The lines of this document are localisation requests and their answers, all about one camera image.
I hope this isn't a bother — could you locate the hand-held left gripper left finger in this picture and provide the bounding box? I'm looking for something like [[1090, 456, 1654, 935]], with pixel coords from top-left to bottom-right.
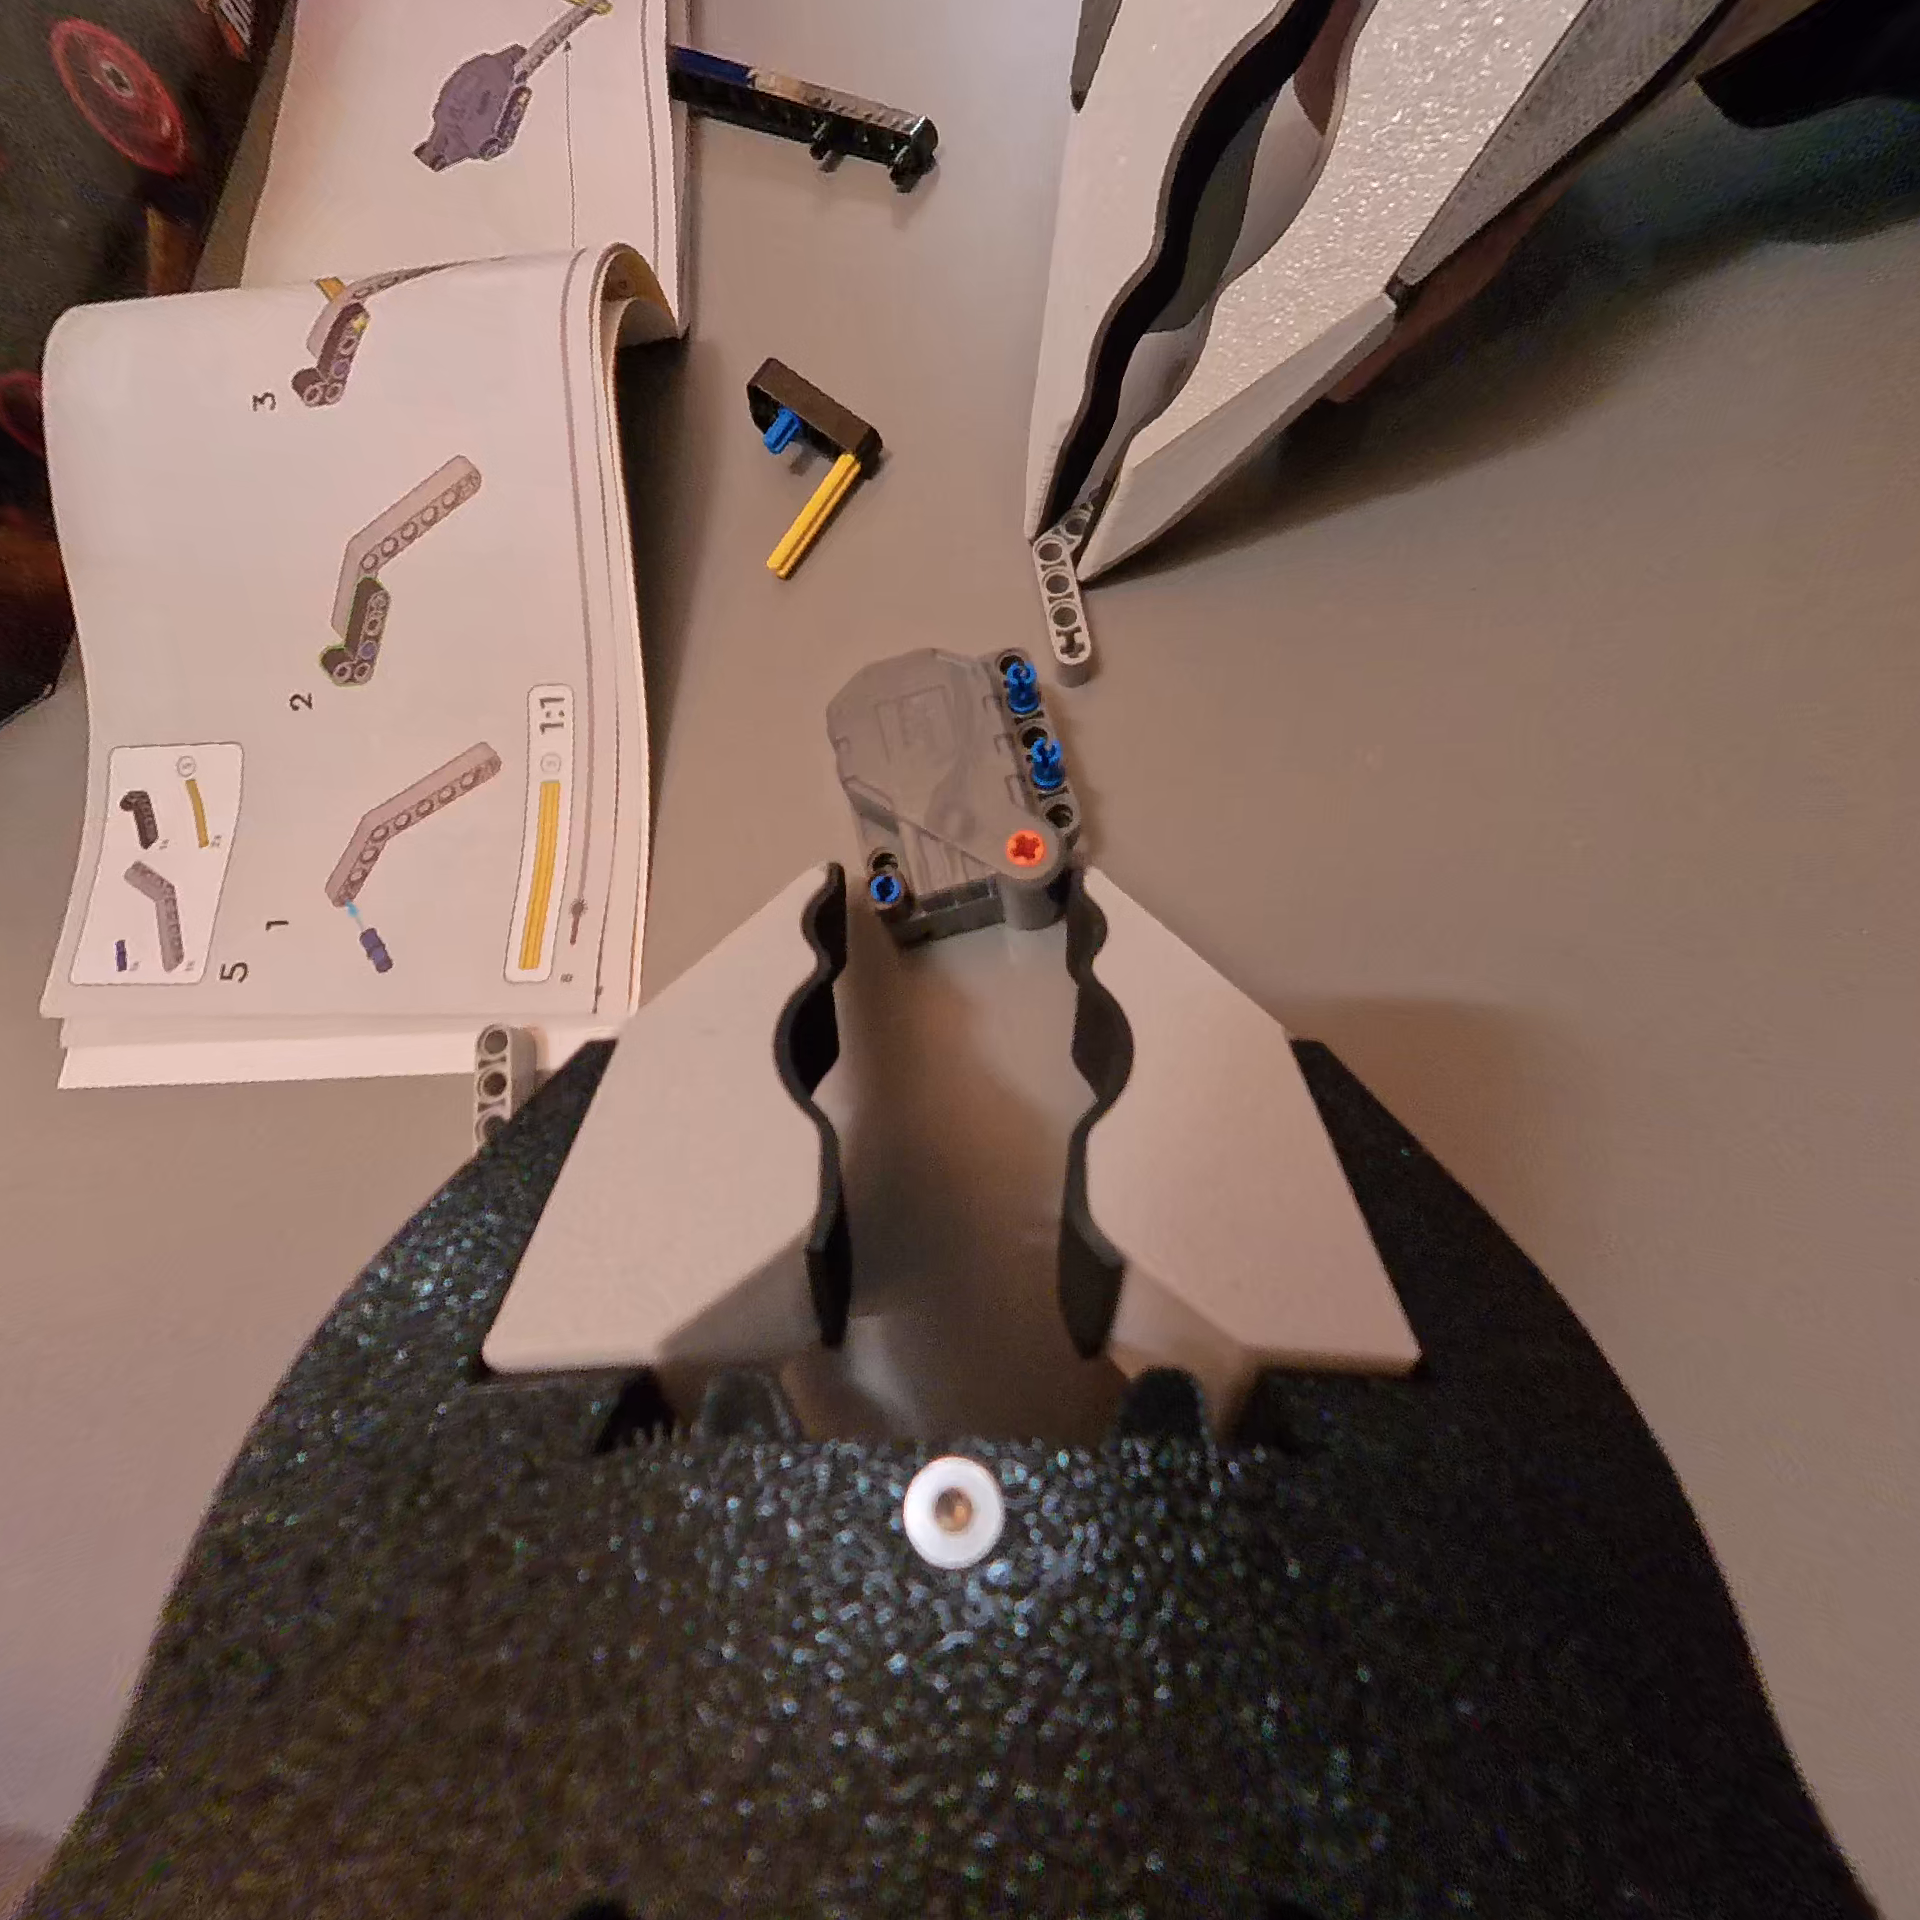
[[481, 862, 854, 1380]]

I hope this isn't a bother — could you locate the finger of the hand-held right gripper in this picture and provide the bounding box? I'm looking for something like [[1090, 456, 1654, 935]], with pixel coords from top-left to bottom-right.
[[1024, 0, 1334, 542], [1080, 0, 1759, 583]]

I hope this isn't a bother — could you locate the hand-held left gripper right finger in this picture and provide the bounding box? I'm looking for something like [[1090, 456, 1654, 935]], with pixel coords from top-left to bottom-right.
[[1059, 869, 1426, 1431]]

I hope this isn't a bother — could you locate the long black toy beam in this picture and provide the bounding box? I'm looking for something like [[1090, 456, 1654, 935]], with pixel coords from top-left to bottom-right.
[[667, 42, 939, 192]]

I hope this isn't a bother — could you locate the dark grey toy motor block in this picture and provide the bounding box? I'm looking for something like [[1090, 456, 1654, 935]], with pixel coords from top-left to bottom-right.
[[827, 646, 1090, 950]]

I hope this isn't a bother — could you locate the person's right hand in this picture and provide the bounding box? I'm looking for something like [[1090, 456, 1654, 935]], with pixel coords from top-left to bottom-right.
[[1326, 0, 1828, 404]]

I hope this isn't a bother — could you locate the short black toy beam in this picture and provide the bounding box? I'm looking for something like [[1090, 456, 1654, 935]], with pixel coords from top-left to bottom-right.
[[745, 354, 889, 470]]

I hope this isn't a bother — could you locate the yellow toy axle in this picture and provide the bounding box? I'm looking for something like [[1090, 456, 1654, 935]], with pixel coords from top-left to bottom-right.
[[763, 453, 870, 582]]

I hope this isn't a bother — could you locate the white instruction booklet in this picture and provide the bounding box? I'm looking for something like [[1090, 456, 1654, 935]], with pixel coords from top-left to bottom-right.
[[40, 0, 694, 1090]]

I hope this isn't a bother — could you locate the dark toy set box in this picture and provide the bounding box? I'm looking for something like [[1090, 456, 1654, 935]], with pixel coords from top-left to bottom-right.
[[0, 0, 289, 726]]

